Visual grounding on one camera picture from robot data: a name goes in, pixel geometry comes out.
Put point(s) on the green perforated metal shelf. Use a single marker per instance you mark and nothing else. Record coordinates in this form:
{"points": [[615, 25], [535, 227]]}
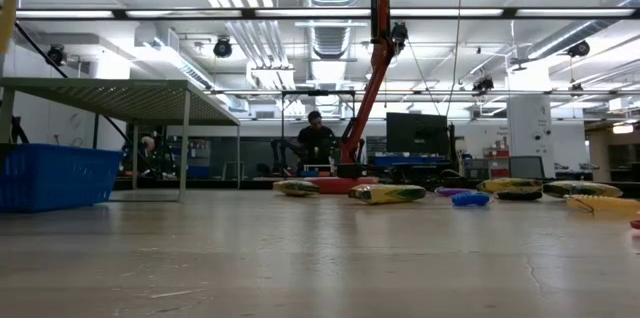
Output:
{"points": [[125, 98]]}

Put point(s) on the blue background table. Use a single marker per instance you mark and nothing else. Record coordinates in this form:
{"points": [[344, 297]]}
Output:
{"points": [[410, 160]]}

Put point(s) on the yellow rubber band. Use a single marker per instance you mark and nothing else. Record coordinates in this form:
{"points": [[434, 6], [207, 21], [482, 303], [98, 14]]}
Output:
{"points": [[10, 3]]}

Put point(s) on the black beam with light strips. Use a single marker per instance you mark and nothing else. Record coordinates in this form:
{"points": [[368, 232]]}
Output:
{"points": [[247, 13]]}

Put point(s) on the black monitor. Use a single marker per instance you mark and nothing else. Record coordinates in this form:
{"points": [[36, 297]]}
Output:
{"points": [[416, 133]]}

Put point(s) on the yellow crayon pack white end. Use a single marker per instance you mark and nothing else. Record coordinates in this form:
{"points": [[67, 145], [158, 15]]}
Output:
{"points": [[387, 193]]}

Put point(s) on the red cabinet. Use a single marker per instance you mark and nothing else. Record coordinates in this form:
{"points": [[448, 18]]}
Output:
{"points": [[495, 158]]}

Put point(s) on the blue plastic basket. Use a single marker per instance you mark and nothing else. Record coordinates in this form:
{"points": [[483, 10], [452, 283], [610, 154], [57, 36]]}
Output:
{"points": [[55, 178]]}

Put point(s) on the red desk lamp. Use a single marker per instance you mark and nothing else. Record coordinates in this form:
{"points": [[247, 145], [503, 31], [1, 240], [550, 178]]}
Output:
{"points": [[380, 58]]}

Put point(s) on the black ceiling spotlight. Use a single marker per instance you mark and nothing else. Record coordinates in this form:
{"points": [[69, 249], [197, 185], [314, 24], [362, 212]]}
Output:
{"points": [[56, 54], [579, 49], [482, 84], [222, 48]]}

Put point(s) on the purple spiral wrist coil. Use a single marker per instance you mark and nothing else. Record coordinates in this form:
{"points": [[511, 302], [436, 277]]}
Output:
{"points": [[452, 191]]}

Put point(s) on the black aluminium table frame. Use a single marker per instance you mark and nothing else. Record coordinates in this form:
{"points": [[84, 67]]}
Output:
{"points": [[210, 184]]}

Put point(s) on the orange spiral wrist coil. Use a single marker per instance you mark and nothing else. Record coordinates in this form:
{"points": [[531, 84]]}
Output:
{"points": [[602, 204]]}

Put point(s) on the black spiral wrist coil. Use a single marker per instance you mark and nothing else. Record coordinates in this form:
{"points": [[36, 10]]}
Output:
{"points": [[520, 196]]}

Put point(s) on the blue spiral wrist coil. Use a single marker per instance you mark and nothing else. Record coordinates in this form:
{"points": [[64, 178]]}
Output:
{"points": [[471, 199]]}

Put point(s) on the person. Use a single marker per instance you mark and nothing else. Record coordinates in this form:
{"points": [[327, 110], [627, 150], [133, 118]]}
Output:
{"points": [[316, 140], [147, 145]]}

